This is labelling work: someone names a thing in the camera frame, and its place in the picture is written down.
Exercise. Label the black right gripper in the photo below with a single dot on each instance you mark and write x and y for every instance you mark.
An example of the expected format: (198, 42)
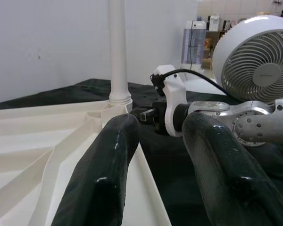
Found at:
(160, 113)

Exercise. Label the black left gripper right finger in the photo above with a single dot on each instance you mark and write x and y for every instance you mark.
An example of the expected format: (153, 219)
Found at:
(226, 176)

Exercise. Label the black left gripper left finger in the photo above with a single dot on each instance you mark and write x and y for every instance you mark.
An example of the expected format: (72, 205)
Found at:
(103, 176)

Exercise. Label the white plastic screw-in table leg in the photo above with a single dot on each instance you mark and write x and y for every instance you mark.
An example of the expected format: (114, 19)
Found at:
(118, 47)

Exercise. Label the white plastic children table top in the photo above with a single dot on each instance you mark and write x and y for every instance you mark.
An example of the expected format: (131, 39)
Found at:
(26, 141)

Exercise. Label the black fabric table cover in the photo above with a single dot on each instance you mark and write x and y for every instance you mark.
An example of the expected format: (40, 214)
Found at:
(174, 176)

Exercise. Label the white tower air purifier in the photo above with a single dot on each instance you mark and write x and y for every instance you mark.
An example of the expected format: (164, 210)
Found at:
(199, 47)

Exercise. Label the wooden shelf unit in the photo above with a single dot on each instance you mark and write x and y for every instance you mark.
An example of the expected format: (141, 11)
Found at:
(208, 35)

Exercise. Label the white countertop kitchen appliance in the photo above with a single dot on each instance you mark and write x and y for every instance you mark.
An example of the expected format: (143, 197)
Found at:
(214, 22)

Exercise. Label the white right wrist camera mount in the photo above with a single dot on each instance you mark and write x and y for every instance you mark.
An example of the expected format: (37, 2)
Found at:
(174, 94)

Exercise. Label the white round pedestal fan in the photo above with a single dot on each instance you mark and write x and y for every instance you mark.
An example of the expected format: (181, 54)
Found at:
(250, 47)

